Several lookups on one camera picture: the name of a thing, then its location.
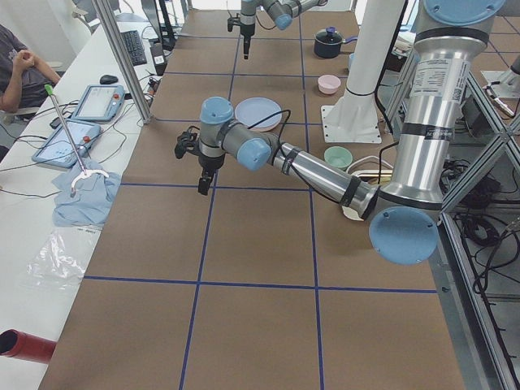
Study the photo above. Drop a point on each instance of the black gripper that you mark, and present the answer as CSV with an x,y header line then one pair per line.
x,y
210,162
246,28

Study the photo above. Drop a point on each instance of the blue plate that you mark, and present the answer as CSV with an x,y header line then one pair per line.
x,y
257,110

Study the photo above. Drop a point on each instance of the pink plate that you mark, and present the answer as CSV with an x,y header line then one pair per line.
x,y
266,126

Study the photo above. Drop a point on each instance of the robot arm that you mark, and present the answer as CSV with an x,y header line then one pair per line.
x,y
402,229
281,13

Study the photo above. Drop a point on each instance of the dark blue lidded saucepan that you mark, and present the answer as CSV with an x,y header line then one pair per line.
x,y
328,42

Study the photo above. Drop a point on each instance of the pink bowl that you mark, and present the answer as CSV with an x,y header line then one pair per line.
x,y
328,84

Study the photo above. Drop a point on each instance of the light blue cup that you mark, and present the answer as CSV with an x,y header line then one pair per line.
x,y
351,61

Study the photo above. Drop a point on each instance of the blue cloth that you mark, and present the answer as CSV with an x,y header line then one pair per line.
x,y
92,201

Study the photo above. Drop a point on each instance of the black keyboard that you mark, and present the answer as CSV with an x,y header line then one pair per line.
x,y
133,44

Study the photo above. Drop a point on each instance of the teach pendant far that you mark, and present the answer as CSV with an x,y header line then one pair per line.
x,y
99,103

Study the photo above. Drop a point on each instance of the teach pendant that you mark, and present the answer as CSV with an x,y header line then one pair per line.
x,y
99,103
57,151

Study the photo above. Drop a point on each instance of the green bowl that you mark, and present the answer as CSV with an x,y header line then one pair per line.
x,y
338,156

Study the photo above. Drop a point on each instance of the black computer mouse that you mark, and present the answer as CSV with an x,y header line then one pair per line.
x,y
108,79

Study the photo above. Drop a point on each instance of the teach pendant near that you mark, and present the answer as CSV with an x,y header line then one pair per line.
x,y
57,151

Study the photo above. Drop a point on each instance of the clear plastic bag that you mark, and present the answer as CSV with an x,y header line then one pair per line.
x,y
62,261

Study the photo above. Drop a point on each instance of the reacher grabber stick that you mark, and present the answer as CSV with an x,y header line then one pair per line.
x,y
85,173

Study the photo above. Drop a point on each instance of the seated person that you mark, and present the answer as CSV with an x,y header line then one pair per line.
x,y
23,75

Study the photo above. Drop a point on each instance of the red cylinder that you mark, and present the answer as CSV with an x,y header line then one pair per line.
x,y
28,347

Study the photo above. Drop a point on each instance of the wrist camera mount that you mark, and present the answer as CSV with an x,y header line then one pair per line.
x,y
233,21
187,142

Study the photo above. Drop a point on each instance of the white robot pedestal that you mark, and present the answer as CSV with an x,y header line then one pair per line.
x,y
354,118

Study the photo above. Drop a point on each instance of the aluminium frame post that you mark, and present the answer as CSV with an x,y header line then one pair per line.
x,y
111,28

